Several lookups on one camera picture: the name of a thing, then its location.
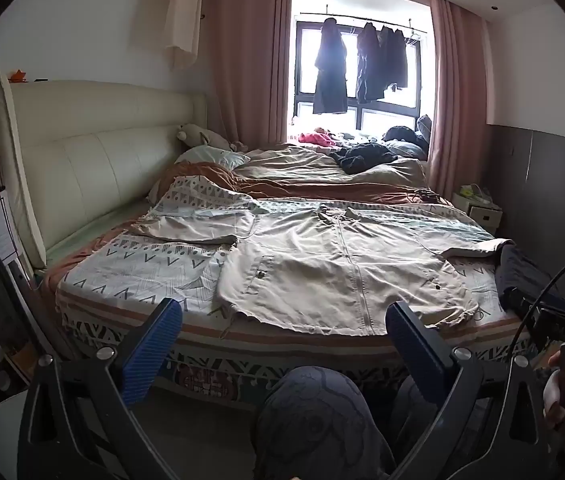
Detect dark pants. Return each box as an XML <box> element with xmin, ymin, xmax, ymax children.
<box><xmin>495</xmin><ymin>244</ymin><xmax>565</xmax><ymax>313</ymax></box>

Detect short dark hanging shirt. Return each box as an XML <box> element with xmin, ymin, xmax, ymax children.
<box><xmin>380</xmin><ymin>25</ymin><xmax>409</xmax><ymax>88</ymax></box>

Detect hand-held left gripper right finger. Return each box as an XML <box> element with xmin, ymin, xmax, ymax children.
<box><xmin>385</xmin><ymin>301</ymin><xmax>563</xmax><ymax>480</ymax></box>

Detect metal clothes rod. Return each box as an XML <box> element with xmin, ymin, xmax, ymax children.
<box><xmin>300</xmin><ymin>10</ymin><xmax>428</xmax><ymax>37</ymax></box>

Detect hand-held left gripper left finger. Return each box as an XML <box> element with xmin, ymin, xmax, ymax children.
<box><xmin>17</xmin><ymin>297</ymin><xmax>184</xmax><ymax>480</ymax></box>

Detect pink curtain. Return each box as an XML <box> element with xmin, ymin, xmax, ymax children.
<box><xmin>211</xmin><ymin>0</ymin><xmax>296</xmax><ymax>143</ymax></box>
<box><xmin>427</xmin><ymin>0</ymin><xmax>491</xmax><ymax>201</ymax></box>

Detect small white nightstand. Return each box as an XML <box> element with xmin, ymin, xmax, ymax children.
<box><xmin>453</xmin><ymin>190</ymin><xmax>503</xmax><ymax>233</ymax></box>

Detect long dark hanging jacket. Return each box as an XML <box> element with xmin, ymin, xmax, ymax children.
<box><xmin>311</xmin><ymin>17</ymin><xmax>349</xmax><ymax>115</ymax></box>

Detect cream padded headboard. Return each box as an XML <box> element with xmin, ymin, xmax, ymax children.
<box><xmin>0</xmin><ymin>67</ymin><xmax>208</xmax><ymax>273</ymax></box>

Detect patterned white blanket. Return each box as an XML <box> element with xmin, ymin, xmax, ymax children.
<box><xmin>55</xmin><ymin>175</ymin><xmax>528</xmax><ymax>386</ymax></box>

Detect grey cushion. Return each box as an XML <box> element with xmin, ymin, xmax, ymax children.
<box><xmin>415</xmin><ymin>114</ymin><xmax>434</xmax><ymax>153</ymax></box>

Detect black-framed window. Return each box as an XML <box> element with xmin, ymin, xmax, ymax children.
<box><xmin>293</xmin><ymin>20</ymin><xmax>423</xmax><ymax>136</ymax></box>

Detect black cloth pile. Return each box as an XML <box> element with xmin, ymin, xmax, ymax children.
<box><xmin>383</xmin><ymin>125</ymin><xmax>418</xmax><ymax>144</ymax></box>

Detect white pillow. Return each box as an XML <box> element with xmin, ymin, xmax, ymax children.
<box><xmin>176</xmin><ymin>146</ymin><xmax>250</xmax><ymax>170</ymax></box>

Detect red cloth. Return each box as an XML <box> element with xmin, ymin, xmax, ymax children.
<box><xmin>299</xmin><ymin>127</ymin><xmax>338</xmax><ymax>147</ymax></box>

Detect dark hanging coat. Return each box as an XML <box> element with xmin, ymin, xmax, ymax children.
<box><xmin>355</xmin><ymin>21</ymin><xmax>386</xmax><ymax>103</ymax></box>

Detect beige plush toy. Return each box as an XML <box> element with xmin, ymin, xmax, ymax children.
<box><xmin>176</xmin><ymin>123</ymin><xmax>246</xmax><ymax>153</ymax></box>

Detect person's leg in grey pants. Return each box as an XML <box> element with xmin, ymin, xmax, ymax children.
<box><xmin>255</xmin><ymin>366</ymin><xmax>396</xmax><ymax>480</ymax></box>

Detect black garment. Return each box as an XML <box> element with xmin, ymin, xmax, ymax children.
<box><xmin>333</xmin><ymin>142</ymin><xmax>398</xmax><ymax>176</ymax></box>

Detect orange-brown blanket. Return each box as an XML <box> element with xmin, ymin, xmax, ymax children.
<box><xmin>150</xmin><ymin>161</ymin><xmax>453</xmax><ymax>208</ymax></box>

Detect beige jacket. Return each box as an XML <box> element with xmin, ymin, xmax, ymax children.
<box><xmin>130</xmin><ymin>205</ymin><xmax>516</xmax><ymax>337</ymax></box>

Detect cream hanging cloth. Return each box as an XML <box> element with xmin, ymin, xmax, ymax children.
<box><xmin>165</xmin><ymin>0</ymin><xmax>203</xmax><ymax>68</ymax></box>

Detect beige duvet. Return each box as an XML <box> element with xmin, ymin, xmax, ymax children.
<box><xmin>235</xmin><ymin>142</ymin><xmax>428</xmax><ymax>188</ymax></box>

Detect green white packet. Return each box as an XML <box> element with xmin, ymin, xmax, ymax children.
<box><xmin>457</xmin><ymin>185</ymin><xmax>493</xmax><ymax>206</ymax></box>

